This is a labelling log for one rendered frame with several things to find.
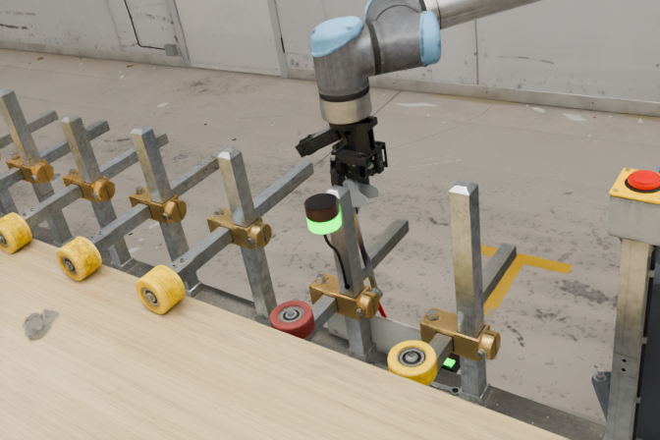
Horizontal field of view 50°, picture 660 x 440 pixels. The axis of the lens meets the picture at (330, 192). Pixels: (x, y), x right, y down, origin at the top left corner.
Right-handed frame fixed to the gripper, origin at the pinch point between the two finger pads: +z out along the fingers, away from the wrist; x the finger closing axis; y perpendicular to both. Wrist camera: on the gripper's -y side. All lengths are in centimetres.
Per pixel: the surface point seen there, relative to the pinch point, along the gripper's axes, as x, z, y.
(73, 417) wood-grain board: -57, 11, -20
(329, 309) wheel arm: -12.3, 16.1, 0.2
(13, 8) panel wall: 245, 58, -517
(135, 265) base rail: -6, 31, -70
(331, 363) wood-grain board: -28.2, 11.3, 12.1
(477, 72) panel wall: 260, 83, -92
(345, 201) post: -7.8, -6.9, 4.6
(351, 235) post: -7.5, 0.5, 4.5
